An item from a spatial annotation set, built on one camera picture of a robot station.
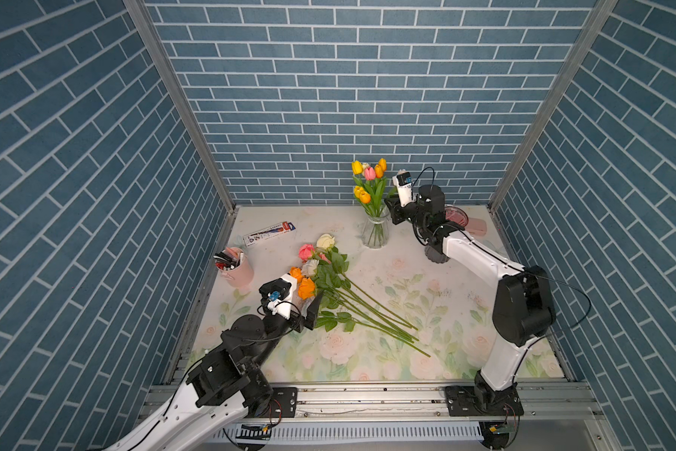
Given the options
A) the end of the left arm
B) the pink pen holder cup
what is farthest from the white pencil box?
the end of the left arm

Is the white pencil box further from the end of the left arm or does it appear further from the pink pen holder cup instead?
the end of the left arm

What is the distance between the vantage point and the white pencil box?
1.10 meters
